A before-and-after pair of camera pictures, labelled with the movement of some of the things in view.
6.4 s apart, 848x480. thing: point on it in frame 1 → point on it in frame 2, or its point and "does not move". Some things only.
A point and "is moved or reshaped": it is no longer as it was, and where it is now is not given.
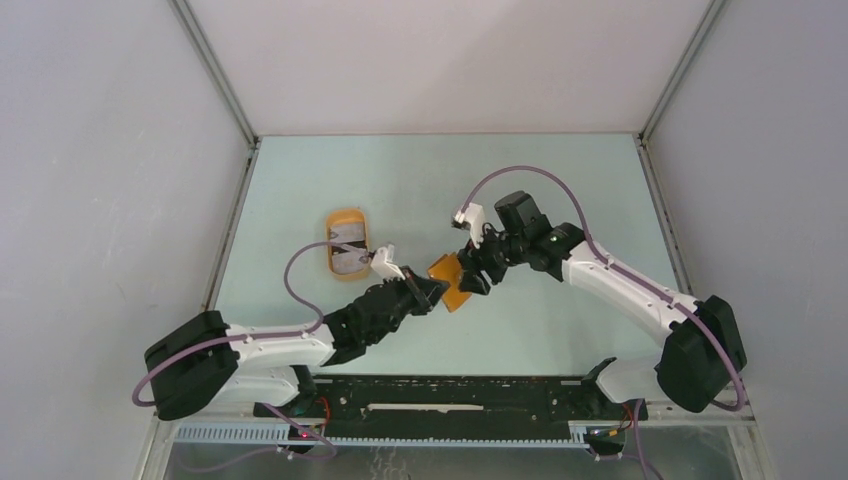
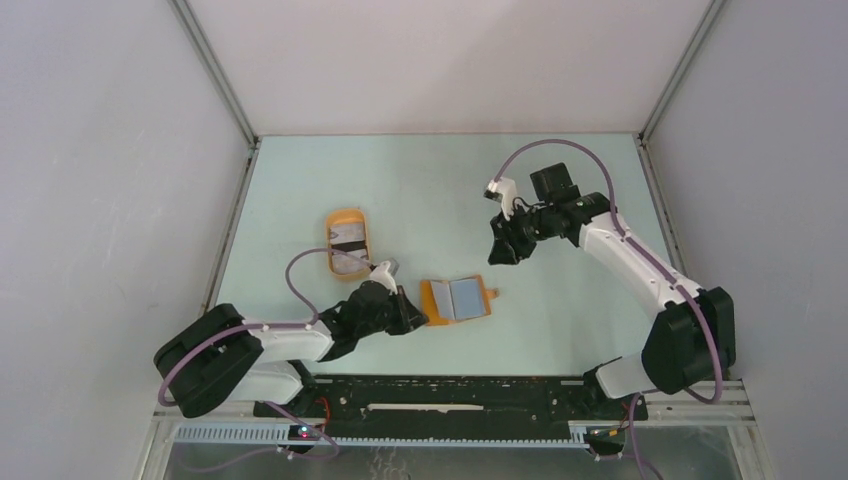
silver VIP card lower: x=351 y=262 does not move
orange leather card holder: x=448 y=269 is moved or reshaped
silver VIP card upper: x=345 y=233 does not move
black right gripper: x=470 y=257 → x=507 y=248
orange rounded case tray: x=346 y=213 does not move
